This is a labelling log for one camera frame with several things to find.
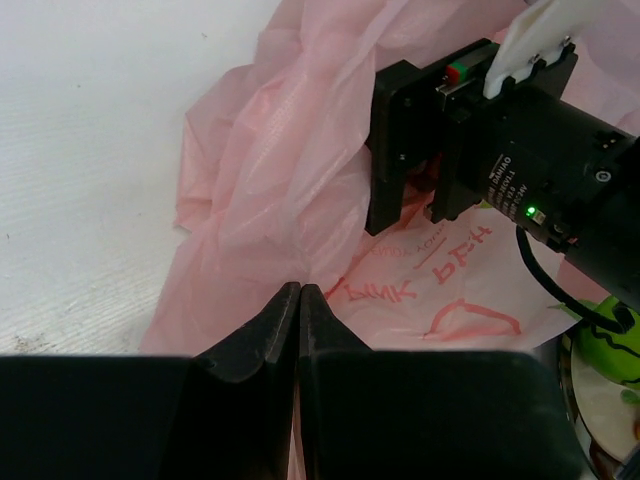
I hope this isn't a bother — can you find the green fake fruit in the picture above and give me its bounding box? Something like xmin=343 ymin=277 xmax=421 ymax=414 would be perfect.
xmin=576 ymin=296 xmax=639 ymax=390

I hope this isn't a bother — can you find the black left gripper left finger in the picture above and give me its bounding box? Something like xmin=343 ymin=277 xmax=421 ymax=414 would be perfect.
xmin=1 ymin=283 xmax=301 ymax=479

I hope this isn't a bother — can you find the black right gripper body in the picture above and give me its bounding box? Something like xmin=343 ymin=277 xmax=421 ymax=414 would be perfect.
xmin=366 ymin=39 xmax=639 ymax=255

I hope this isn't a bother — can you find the dark rimmed beige plate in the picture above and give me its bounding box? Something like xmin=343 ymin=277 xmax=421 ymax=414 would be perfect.
xmin=556 ymin=327 xmax=639 ymax=479

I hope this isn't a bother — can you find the pink floral plastic bag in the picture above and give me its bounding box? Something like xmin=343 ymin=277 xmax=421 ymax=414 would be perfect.
xmin=138 ymin=0 xmax=640 ymax=480

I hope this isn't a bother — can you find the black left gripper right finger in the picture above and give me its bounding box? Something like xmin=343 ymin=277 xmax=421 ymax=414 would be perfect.
xmin=298 ymin=285 xmax=587 ymax=479

